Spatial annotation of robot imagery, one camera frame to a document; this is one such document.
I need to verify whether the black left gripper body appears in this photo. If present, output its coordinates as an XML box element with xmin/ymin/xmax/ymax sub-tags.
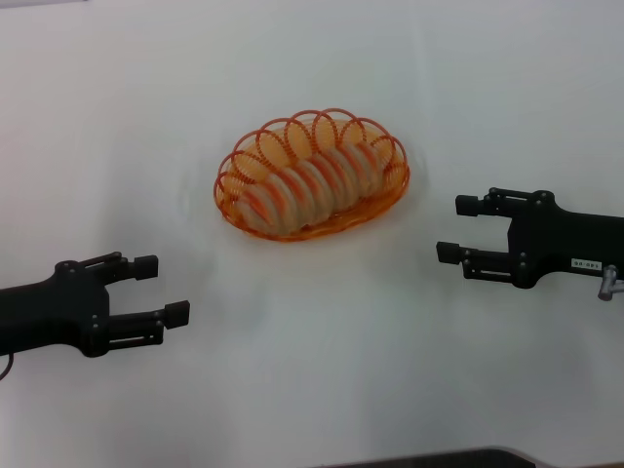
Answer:
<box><xmin>0</xmin><ymin>259</ymin><xmax>112</xmax><ymax>360</ymax></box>

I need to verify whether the dark rounded robot base edge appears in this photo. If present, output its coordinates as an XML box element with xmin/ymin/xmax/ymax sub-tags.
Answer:
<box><xmin>340</xmin><ymin>445</ymin><xmax>553</xmax><ymax>468</ymax></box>

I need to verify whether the silver plug on right gripper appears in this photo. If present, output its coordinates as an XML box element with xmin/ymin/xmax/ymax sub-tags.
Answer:
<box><xmin>596</xmin><ymin>263</ymin><xmax>624</xmax><ymax>300</ymax></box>

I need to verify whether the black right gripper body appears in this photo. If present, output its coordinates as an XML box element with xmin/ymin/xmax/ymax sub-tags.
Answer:
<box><xmin>506</xmin><ymin>189</ymin><xmax>624</xmax><ymax>291</ymax></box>

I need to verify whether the orange woven plastic basket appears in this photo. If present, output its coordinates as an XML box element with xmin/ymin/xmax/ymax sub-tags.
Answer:
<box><xmin>213</xmin><ymin>108</ymin><xmax>411</xmax><ymax>242</ymax></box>

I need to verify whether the striped toy bread loaf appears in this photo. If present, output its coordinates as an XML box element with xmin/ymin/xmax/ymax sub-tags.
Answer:
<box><xmin>232</xmin><ymin>137</ymin><xmax>392</xmax><ymax>233</ymax></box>

